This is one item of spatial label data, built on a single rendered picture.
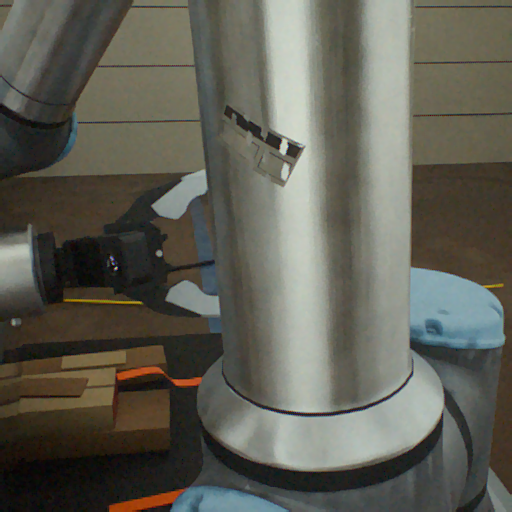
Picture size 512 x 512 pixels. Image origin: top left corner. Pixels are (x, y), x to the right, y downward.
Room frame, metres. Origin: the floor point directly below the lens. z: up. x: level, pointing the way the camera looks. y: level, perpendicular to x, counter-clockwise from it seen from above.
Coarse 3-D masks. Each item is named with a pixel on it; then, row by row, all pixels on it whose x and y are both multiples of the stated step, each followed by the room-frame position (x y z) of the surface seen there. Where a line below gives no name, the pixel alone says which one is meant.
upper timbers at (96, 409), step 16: (112, 368) 2.06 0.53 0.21; (96, 384) 1.95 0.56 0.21; (112, 384) 1.96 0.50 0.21; (32, 400) 1.85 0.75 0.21; (48, 400) 1.85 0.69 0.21; (64, 400) 1.85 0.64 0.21; (80, 400) 1.85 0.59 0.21; (96, 400) 1.85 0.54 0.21; (112, 400) 1.85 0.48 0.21; (32, 416) 1.79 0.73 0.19; (48, 416) 1.80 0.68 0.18; (64, 416) 1.80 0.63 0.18; (80, 416) 1.81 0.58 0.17; (96, 416) 1.82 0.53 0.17; (112, 416) 1.83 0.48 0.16; (32, 432) 1.79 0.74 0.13; (48, 432) 1.80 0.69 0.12; (64, 432) 1.80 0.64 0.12; (80, 432) 1.81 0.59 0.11
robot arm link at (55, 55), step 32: (32, 0) 0.57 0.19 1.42; (64, 0) 0.56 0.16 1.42; (96, 0) 0.56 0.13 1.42; (128, 0) 0.58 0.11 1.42; (32, 32) 0.58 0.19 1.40; (64, 32) 0.57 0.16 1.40; (96, 32) 0.58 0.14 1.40; (0, 64) 0.60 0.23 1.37; (32, 64) 0.59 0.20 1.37; (64, 64) 0.59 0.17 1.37; (96, 64) 0.62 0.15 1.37; (0, 96) 0.60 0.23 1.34; (32, 96) 0.60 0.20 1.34; (64, 96) 0.61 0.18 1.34; (0, 128) 0.61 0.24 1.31; (32, 128) 0.62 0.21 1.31; (64, 128) 0.68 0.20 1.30; (0, 160) 0.61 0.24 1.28; (32, 160) 0.64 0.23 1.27
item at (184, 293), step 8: (184, 280) 0.59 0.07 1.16; (176, 288) 0.58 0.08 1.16; (184, 288) 0.58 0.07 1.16; (192, 288) 0.59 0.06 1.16; (168, 296) 0.58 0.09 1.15; (176, 296) 0.58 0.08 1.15; (184, 296) 0.58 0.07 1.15; (192, 296) 0.58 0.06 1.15; (200, 296) 0.59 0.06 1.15; (208, 296) 0.59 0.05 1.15; (216, 296) 0.59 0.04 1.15; (184, 304) 0.58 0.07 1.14; (192, 304) 0.58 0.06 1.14; (200, 304) 0.58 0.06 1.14; (208, 304) 0.58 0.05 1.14; (216, 304) 0.59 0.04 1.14; (200, 312) 0.58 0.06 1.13; (208, 312) 0.58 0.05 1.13; (216, 312) 0.58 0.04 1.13
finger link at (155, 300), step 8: (160, 288) 0.58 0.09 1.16; (168, 288) 0.58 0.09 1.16; (136, 296) 0.57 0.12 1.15; (144, 296) 0.57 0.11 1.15; (152, 296) 0.58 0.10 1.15; (160, 296) 0.58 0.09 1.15; (152, 304) 0.57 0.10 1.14; (160, 304) 0.58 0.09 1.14; (168, 304) 0.58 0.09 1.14; (176, 304) 0.58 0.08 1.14; (160, 312) 0.57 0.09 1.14; (168, 312) 0.57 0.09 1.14; (176, 312) 0.58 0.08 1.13; (184, 312) 0.58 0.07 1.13; (192, 312) 0.58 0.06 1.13
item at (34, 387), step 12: (24, 384) 1.93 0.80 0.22; (36, 384) 1.93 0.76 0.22; (48, 384) 1.93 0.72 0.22; (60, 384) 1.93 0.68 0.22; (72, 384) 1.93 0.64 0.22; (84, 384) 1.93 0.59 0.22; (24, 396) 1.87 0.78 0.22; (36, 396) 1.87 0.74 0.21; (48, 396) 1.87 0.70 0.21; (60, 396) 1.87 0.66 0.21; (72, 396) 1.87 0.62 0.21
